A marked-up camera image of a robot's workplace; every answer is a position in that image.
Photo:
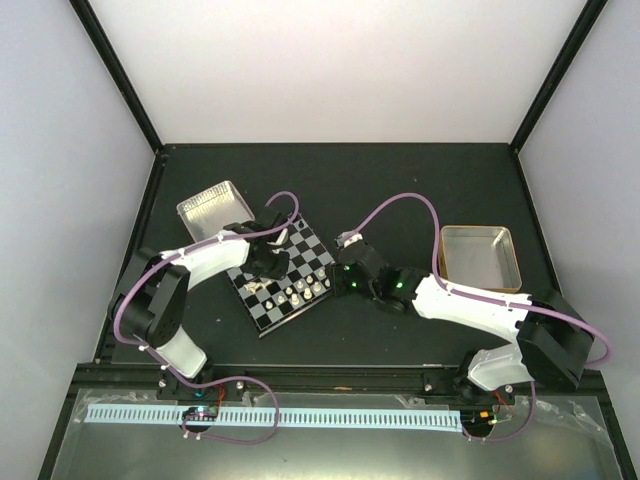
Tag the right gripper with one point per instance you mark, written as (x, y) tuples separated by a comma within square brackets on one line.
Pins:
[(338, 285)]

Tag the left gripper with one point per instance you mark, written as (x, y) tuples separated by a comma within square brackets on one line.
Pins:
[(278, 273)]

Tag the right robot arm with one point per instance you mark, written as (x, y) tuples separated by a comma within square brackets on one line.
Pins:
[(545, 339)]

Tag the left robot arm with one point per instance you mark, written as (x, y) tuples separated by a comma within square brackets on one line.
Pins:
[(149, 302)]

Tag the pile of white chess pieces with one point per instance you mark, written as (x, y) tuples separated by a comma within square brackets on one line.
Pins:
[(252, 287)]

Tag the left circuit board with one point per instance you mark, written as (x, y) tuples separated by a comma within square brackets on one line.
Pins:
[(200, 414)]

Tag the circuit board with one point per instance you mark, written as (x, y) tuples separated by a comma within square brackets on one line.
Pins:
[(200, 414), (485, 417)]

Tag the right circuit board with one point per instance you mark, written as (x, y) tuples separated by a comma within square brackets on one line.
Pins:
[(485, 417)]

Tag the black white chessboard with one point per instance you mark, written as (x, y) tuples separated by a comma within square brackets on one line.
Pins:
[(271, 308)]

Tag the pink metal tin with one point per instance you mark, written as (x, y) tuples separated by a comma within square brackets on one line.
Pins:
[(209, 211)]

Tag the gold metal tin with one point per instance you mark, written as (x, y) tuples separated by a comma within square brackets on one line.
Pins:
[(478, 256)]

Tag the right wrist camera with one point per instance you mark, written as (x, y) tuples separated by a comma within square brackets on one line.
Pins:
[(347, 238)]

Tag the black mounting rail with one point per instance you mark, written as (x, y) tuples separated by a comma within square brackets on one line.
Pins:
[(230, 383)]

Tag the light blue cable duct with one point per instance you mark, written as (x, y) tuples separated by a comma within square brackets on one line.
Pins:
[(264, 417)]

